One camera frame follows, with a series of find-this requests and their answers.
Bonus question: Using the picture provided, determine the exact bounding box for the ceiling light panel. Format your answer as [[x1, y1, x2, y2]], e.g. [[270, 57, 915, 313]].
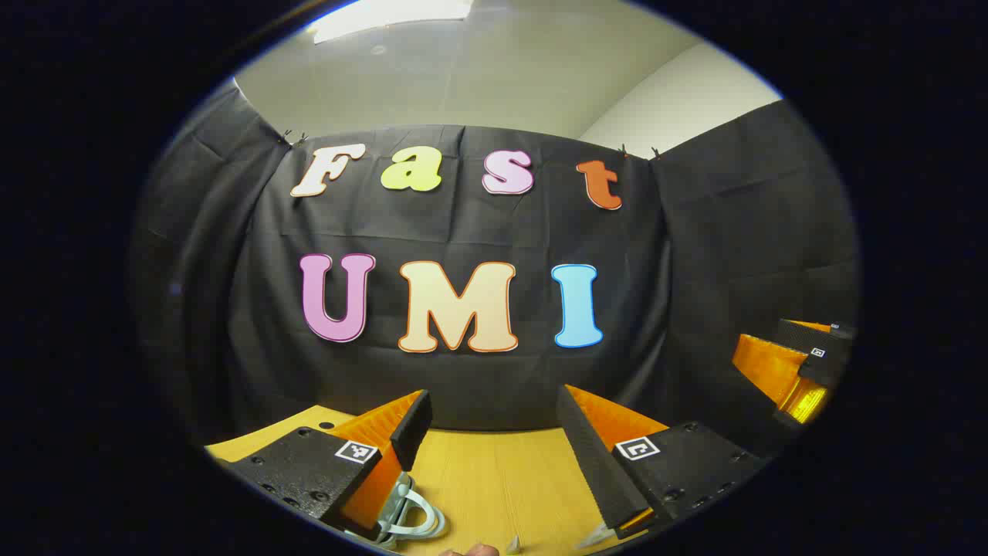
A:
[[305, 0, 473, 45]]

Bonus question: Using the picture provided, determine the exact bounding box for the black backdrop cloth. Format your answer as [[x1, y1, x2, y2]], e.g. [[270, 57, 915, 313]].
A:
[[130, 77, 861, 464]]

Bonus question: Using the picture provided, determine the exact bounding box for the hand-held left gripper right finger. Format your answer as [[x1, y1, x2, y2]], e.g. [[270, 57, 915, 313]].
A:
[[556, 384, 770, 541]]

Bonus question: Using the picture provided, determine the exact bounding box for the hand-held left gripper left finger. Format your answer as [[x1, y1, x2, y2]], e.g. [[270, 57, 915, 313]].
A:
[[224, 390, 433, 540]]

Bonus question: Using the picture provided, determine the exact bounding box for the light blue suitcase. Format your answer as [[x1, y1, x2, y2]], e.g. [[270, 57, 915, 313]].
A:
[[343, 470, 448, 551]]

